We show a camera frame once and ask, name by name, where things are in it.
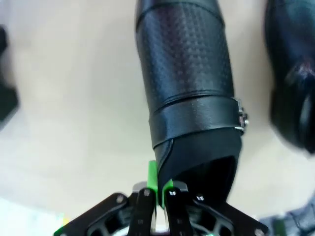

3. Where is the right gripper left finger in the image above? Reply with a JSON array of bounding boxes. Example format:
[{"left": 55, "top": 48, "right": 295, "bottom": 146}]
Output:
[{"left": 54, "top": 161, "right": 158, "bottom": 236}]

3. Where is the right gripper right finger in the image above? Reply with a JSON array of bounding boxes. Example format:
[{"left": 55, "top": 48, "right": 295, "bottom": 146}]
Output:
[{"left": 162, "top": 179, "right": 269, "bottom": 236}]

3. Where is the black leather loafer shoe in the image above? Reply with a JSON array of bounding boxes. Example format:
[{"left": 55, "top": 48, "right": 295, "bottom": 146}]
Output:
[
  {"left": 264, "top": 0, "right": 315, "bottom": 155},
  {"left": 134, "top": 0, "right": 249, "bottom": 207}
]

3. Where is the black shoe stand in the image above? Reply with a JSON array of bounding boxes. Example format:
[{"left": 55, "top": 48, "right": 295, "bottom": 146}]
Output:
[{"left": 0, "top": 24, "right": 20, "bottom": 130}]

